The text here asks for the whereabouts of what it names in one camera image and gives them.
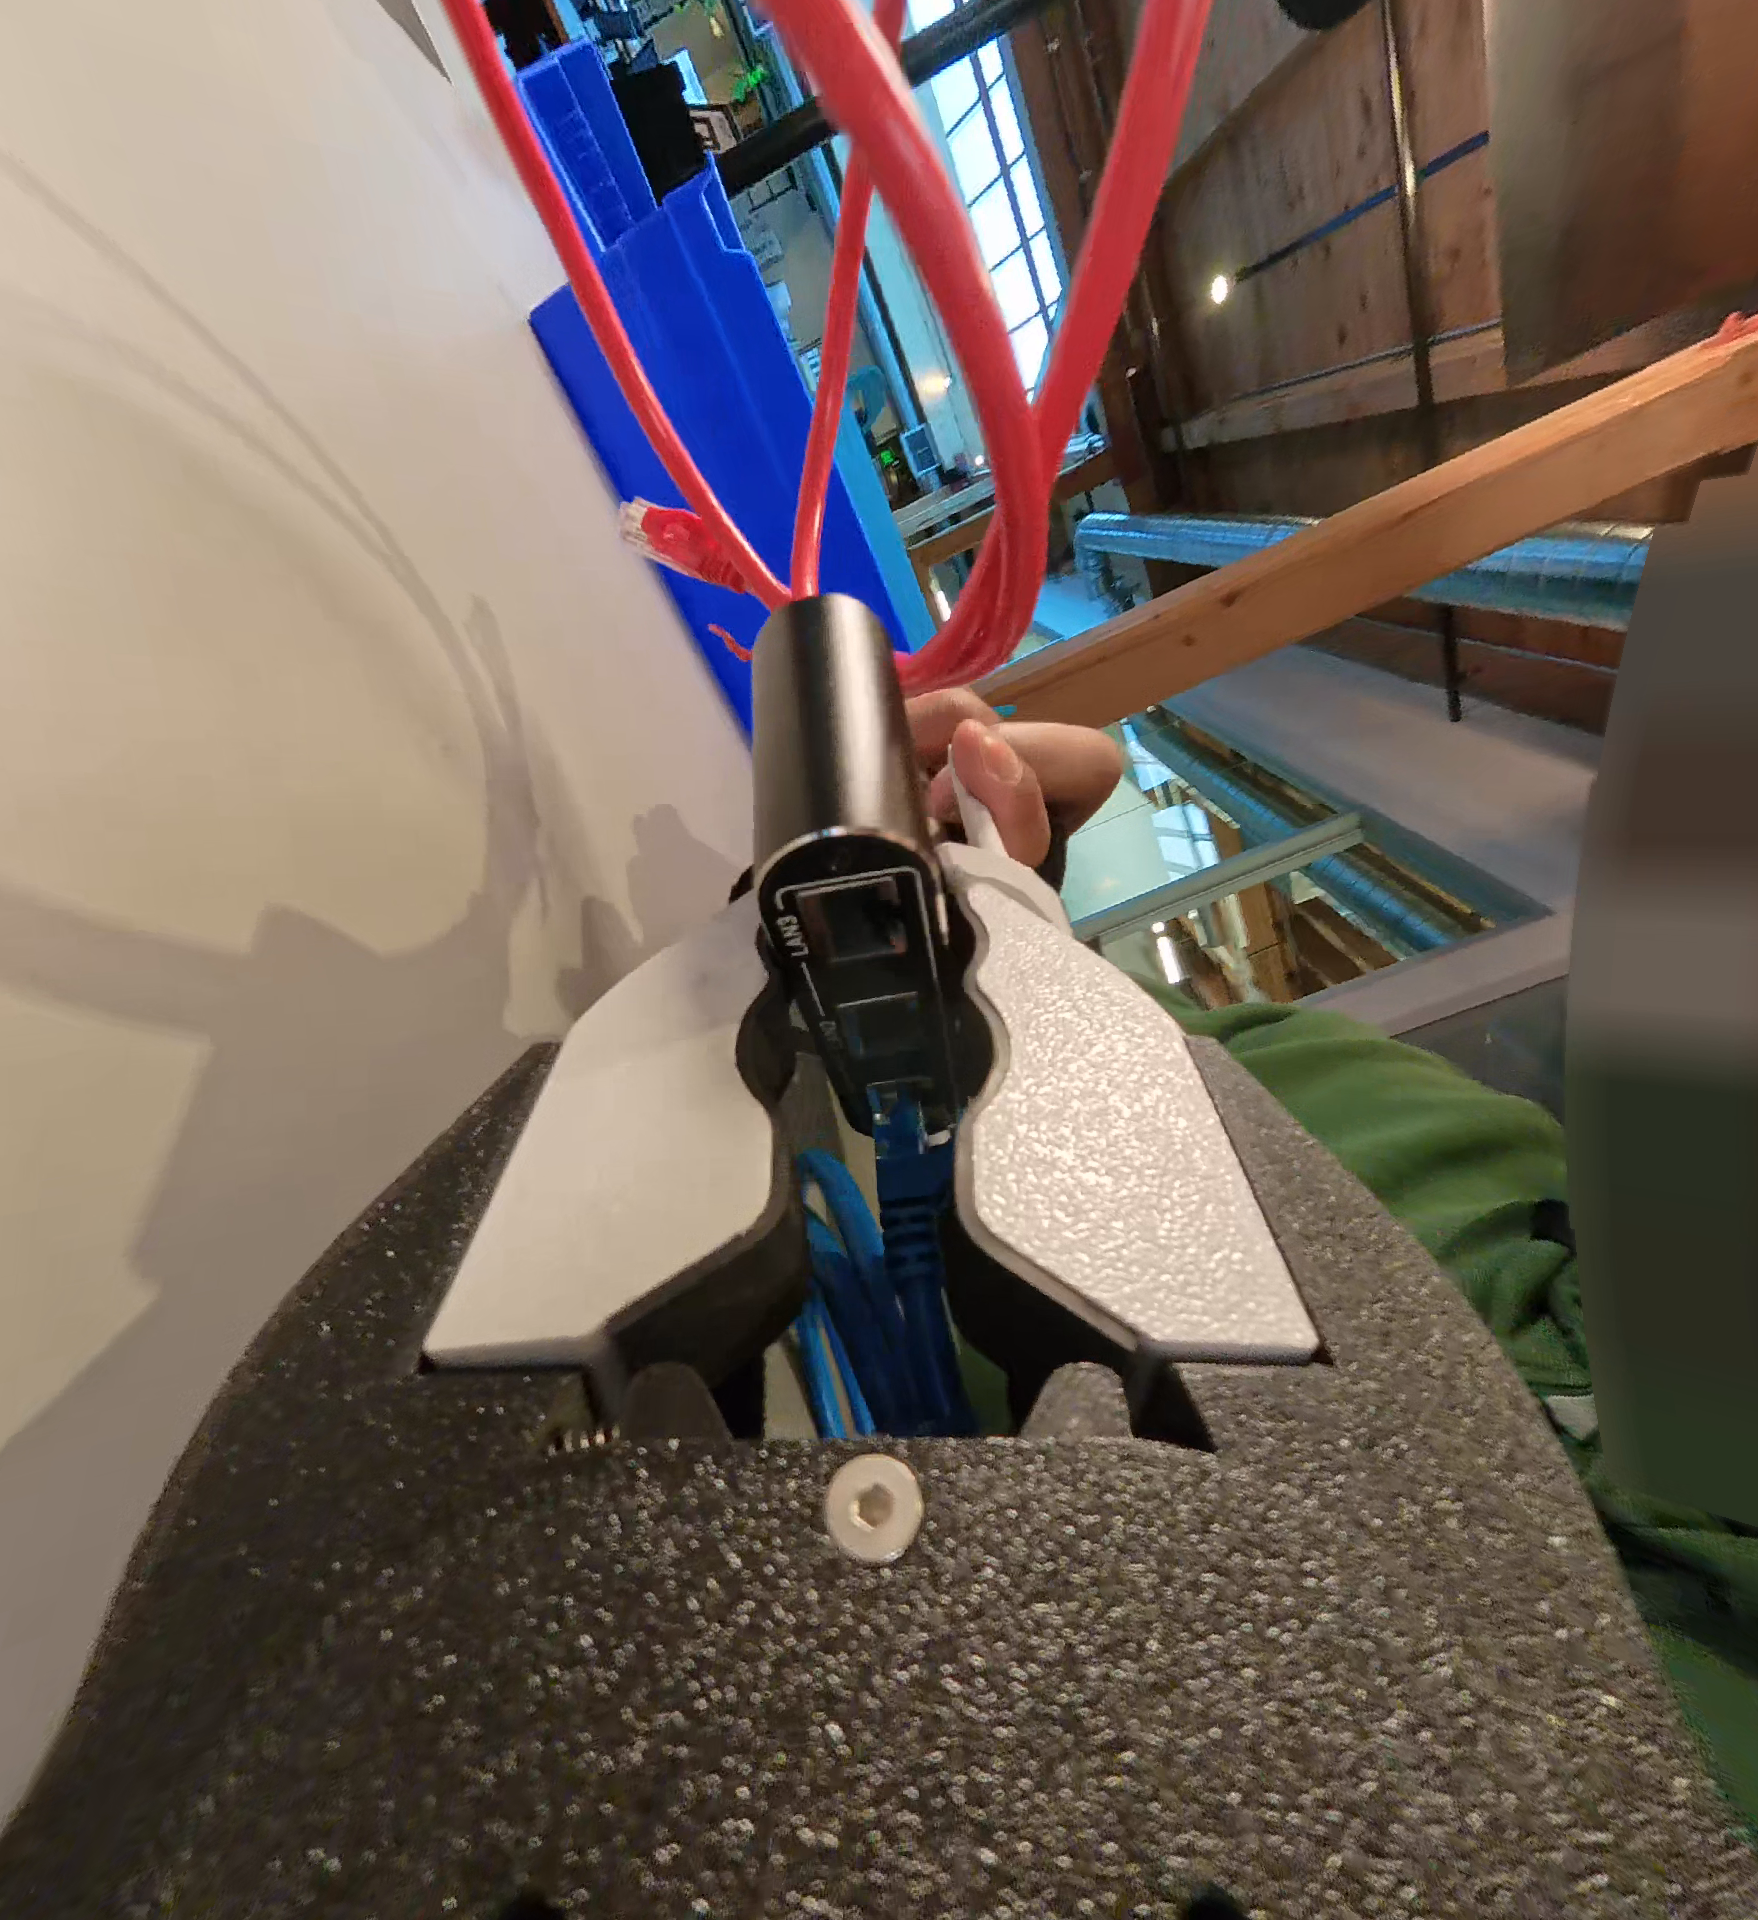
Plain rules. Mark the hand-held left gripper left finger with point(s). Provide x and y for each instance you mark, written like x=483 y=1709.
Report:
x=624 y=1171

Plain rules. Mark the person's green jacket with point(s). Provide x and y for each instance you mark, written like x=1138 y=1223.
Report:
x=1420 y=1201

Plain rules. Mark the blue storage bin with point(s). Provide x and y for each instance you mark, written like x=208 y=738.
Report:
x=671 y=360

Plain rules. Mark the black ethernet hub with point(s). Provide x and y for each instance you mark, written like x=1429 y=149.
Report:
x=834 y=780

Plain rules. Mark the wooden beam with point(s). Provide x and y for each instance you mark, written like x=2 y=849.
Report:
x=1420 y=510

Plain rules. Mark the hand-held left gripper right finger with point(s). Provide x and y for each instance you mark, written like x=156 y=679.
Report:
x=1135 y=1171

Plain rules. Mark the person's right hand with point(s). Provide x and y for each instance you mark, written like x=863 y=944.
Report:
x=995 y=774

